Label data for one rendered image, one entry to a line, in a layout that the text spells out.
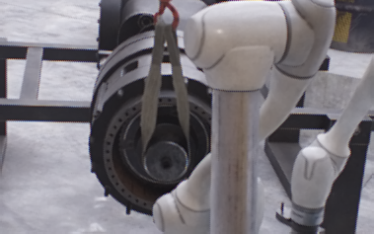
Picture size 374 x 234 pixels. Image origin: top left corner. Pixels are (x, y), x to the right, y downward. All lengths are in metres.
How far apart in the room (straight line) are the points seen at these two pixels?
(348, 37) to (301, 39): 4.02
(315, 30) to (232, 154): 0.31
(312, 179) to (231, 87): 0.68
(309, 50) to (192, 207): 0.51
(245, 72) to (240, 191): 0.25
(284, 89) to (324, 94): 3.47
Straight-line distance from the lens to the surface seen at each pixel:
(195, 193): 2.07
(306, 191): 2.38
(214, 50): 1.72
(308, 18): 1.80
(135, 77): 2.79
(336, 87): 5.35
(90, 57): 4.72
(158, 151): 2.72
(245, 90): 1.76
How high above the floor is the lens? 1.93
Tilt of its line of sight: 20 degrees down
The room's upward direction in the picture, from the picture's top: 4 degrees clockwise
